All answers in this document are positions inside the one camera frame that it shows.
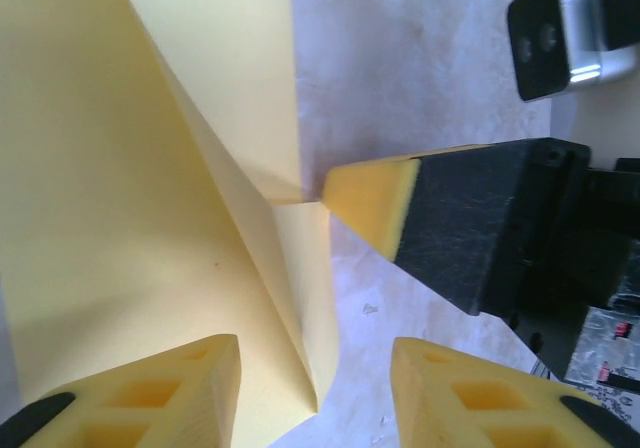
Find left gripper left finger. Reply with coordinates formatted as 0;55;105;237
0;333;241;448

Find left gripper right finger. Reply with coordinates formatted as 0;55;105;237
391;336;640;448

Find yellow paper sheet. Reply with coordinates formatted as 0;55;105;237
0;0;341;448

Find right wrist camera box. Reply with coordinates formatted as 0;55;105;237
506;0;640;103

